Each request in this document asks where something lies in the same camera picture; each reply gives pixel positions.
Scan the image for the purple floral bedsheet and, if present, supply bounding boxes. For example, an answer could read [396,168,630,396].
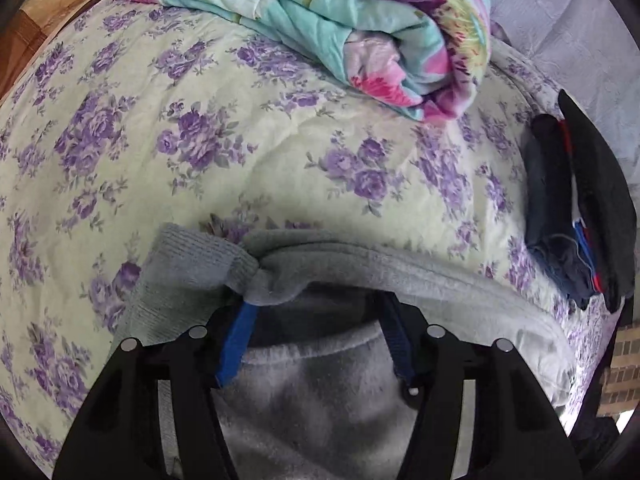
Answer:
[0,0,627,480]

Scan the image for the colourful floral folded quilt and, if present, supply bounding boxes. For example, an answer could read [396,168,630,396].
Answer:
[122,0,494,122]

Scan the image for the black folded garment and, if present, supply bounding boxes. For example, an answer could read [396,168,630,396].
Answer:
[557,89,636,313]

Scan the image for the grey fleece pants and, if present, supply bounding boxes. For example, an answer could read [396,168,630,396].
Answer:
[122,222,576,480]

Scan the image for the navy striped folded garment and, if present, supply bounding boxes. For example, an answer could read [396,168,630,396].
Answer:
[522,115,603,311]

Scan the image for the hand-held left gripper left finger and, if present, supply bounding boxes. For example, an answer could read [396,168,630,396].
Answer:
[59,301,260,480]

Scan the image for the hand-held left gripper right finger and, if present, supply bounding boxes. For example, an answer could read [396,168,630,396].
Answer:
[378,292,584,480]

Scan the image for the white lace cloth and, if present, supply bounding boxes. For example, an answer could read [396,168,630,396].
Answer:
[460,0,640,163]

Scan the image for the brick patterned panel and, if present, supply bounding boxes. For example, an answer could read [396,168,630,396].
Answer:
[597,325,636,418]

